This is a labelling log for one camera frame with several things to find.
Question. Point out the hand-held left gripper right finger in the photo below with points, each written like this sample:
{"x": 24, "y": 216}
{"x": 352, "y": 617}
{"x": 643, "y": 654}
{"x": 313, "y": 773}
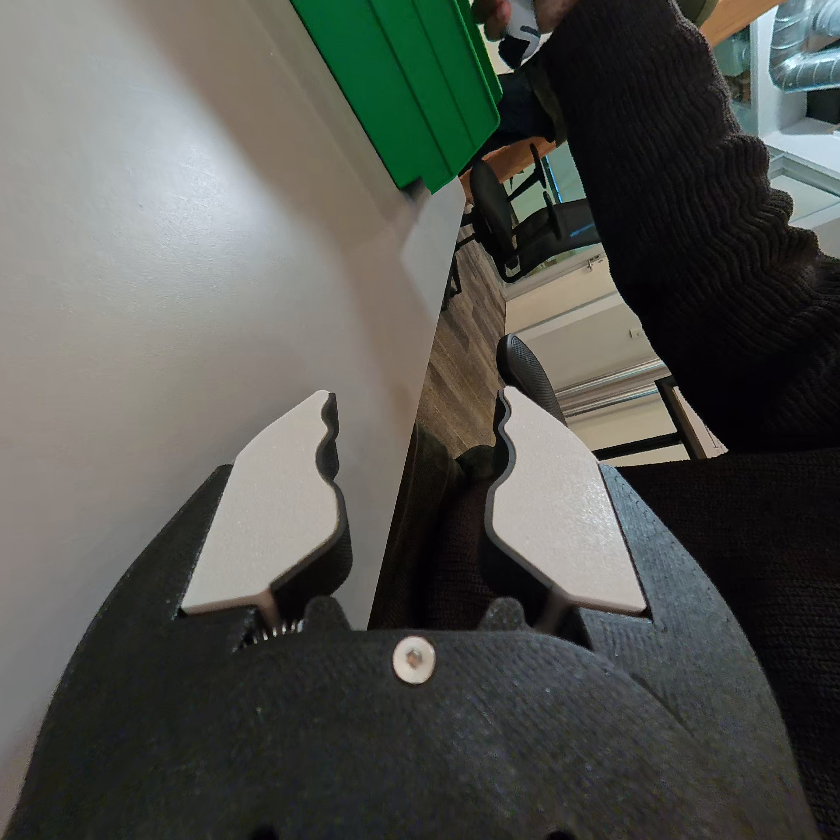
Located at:
{"x": 564, "y": 518}

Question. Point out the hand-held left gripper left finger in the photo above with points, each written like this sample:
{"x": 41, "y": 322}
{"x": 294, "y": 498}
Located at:
{"x": 269, "y": 512}

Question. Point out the green plastic bin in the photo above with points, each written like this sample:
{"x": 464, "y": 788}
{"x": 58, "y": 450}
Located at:
{"x": 394, "y": 79}

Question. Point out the person's right forearm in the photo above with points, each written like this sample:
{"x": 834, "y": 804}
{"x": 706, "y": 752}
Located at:
{"x": 656, "y": 164}

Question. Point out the person's right hand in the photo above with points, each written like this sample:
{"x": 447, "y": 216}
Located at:
{"x": 491, "y": 16}

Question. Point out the black mesh chair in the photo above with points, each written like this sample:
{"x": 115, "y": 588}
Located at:
{"x": 525, "y": 374}

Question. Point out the black office chair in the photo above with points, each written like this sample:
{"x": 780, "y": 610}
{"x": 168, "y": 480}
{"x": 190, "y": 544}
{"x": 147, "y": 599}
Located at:
{"x": 492, "y": 210}

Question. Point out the wooden beam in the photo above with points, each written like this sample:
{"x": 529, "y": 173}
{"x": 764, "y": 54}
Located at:
{"x": 741, "y": 16}

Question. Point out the silver ventilation ducts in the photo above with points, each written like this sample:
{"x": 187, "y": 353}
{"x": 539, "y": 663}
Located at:
{"x": 807, "y": 52}

